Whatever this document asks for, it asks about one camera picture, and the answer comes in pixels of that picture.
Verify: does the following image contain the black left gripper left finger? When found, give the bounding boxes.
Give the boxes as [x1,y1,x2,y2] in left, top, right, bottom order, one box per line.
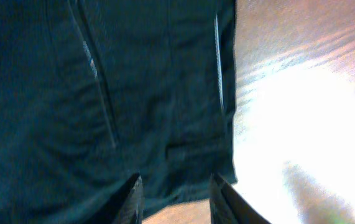
[84,173,144,224]

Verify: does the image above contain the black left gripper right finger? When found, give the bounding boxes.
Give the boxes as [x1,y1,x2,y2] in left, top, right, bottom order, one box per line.
[210,174,270,224]

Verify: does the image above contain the dark shorts with white stripe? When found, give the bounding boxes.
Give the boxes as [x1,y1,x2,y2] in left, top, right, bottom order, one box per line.
[0,0,237,223]

